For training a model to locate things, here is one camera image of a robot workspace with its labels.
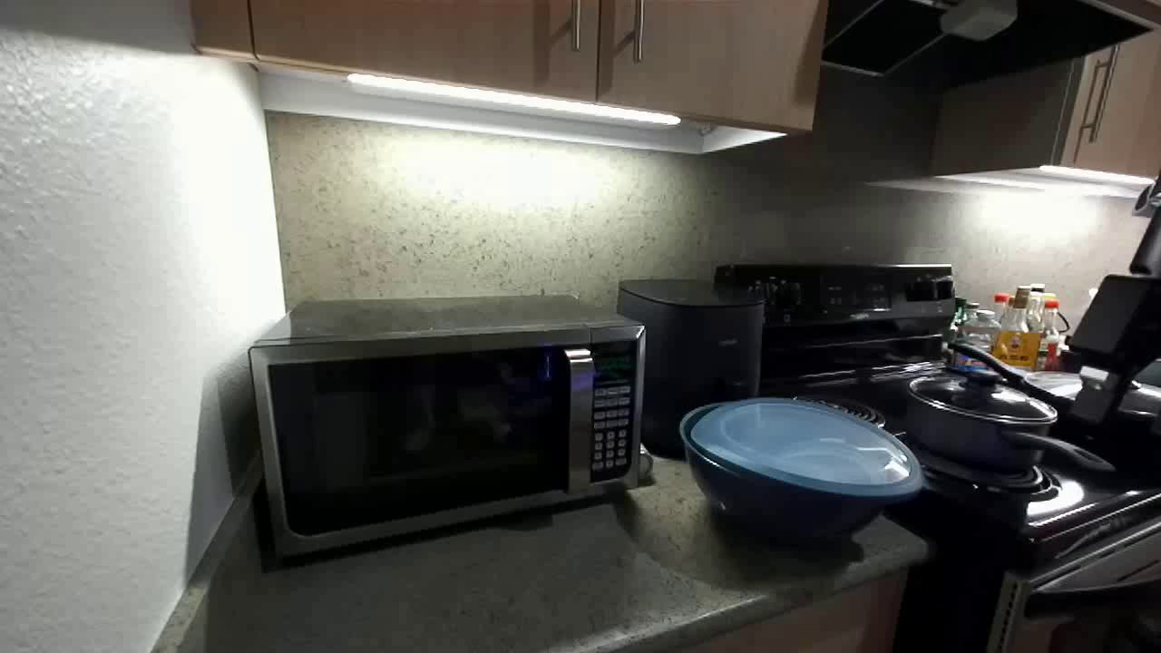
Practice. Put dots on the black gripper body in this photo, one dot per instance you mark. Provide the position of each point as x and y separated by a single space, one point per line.
1112 329

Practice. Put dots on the glass pot lid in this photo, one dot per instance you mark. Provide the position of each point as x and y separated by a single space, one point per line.
980 399

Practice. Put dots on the dark blue bowl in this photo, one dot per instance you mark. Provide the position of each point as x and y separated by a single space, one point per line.
776 507

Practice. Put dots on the red-capped bottle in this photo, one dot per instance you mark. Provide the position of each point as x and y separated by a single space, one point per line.
1055 329

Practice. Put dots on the yellow oil bottle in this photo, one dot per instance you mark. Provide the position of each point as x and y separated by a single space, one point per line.
1018 339

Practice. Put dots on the clear plastic bottle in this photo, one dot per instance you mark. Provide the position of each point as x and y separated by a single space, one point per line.
978 329

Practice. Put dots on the short under-cabinet light strip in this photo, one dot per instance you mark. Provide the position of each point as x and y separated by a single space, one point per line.
1055 174

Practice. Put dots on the black cooking pot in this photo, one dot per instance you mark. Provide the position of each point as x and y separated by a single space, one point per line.
967 439

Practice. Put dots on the black electric stove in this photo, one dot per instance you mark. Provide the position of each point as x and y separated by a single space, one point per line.
847 321

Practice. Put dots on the black range hood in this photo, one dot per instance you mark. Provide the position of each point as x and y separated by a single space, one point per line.
967 39

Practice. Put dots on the black air fryer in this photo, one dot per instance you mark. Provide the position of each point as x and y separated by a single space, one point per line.
693 358

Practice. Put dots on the stainless black microwave oven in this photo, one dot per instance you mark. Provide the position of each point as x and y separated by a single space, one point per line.
438 421

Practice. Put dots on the narrow wooden wall cabinet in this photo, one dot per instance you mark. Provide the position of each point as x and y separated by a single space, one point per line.
1030 115

